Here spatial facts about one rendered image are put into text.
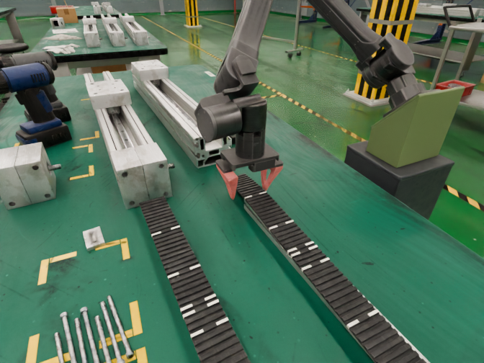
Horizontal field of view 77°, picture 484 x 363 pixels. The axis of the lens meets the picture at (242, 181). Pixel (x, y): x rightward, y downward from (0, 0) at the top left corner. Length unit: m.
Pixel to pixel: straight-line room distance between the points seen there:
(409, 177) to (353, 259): 0.36
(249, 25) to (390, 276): 0.52
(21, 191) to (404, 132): 0.86
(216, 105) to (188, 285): 0.29
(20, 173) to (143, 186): 0.24
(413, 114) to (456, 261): 0.34
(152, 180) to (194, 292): 0.28
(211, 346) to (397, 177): 0.61
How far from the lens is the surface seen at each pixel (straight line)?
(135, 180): 0.64
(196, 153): 0.79
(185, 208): 0.65
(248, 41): 0.63
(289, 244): 0.52
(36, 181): 0.76
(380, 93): 3.99
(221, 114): 0.50
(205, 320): 0.43
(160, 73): 1.27
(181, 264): 0.49
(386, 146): 0.87
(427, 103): 0.84
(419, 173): 0.88
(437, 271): 0.61
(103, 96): 1.00
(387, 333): 0.45
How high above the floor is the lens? 1.18
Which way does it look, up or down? 33 degrees down
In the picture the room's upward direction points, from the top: straight up
